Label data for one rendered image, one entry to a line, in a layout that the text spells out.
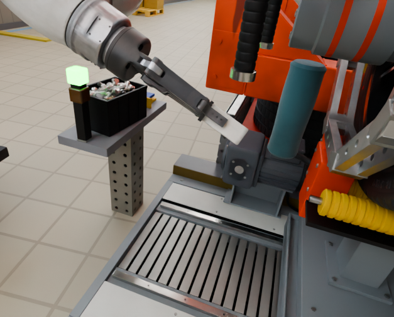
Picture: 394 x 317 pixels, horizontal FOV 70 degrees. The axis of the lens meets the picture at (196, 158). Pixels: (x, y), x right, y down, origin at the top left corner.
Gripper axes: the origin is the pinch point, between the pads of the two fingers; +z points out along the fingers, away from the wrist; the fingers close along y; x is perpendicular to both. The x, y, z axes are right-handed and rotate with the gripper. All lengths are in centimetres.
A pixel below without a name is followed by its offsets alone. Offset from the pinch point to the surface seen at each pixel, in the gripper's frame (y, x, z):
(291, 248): -49, -16, 47
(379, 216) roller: -9.4, 4.1, 36.2
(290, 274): -39, -22, 46
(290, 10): -222, 141, 4
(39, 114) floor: -151, -53, -96
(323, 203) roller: -12.3, 0.1, 27.1
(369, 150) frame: 3.3, 9.1, 19.6
